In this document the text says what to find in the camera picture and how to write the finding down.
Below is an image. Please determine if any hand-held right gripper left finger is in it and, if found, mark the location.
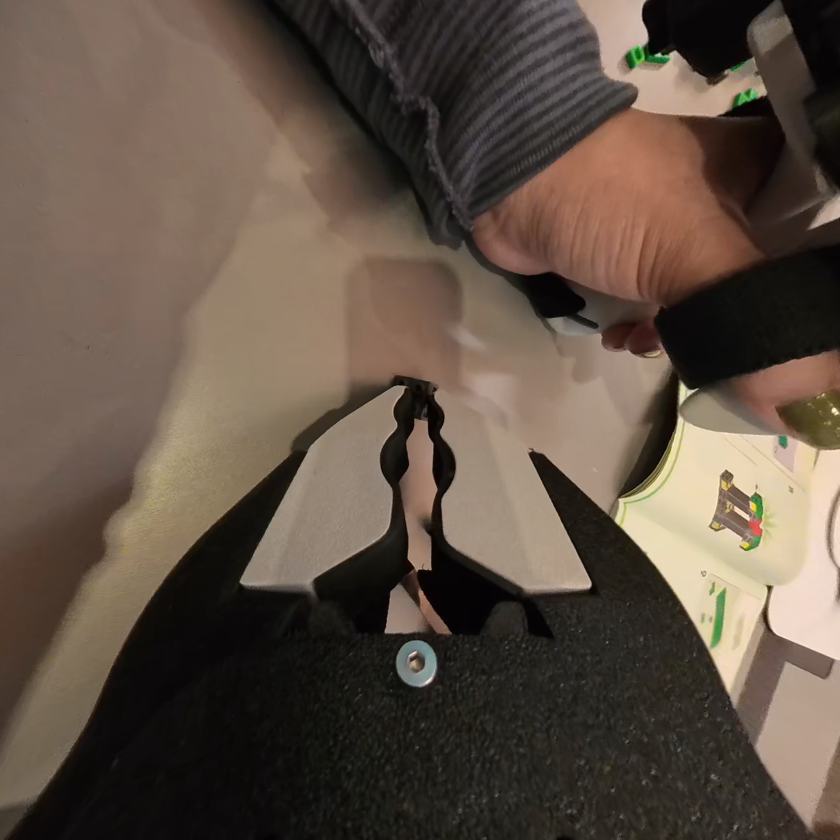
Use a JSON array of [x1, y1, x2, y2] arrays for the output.
[[240, 385, 414, 634]]

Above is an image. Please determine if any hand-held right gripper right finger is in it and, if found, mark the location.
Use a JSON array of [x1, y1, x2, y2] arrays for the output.
[[417, 394, 593, 637]]

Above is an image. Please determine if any person's left forearm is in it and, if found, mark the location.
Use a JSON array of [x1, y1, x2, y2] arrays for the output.
[[276, 0, 639, 247]]

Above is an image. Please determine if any open brick instruction booklet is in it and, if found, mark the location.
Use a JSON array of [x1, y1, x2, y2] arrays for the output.
[[613, 387, 840, 670]]

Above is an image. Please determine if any person's left hand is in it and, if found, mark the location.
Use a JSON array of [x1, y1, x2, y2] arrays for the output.
[[472, 112, 840, 454]]

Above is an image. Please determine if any small black brick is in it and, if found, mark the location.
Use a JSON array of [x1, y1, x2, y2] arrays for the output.
[[392, 375, 439, 421]]

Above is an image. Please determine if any grey desk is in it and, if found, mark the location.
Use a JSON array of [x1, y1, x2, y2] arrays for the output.
[[0, 0, 840, 840]]

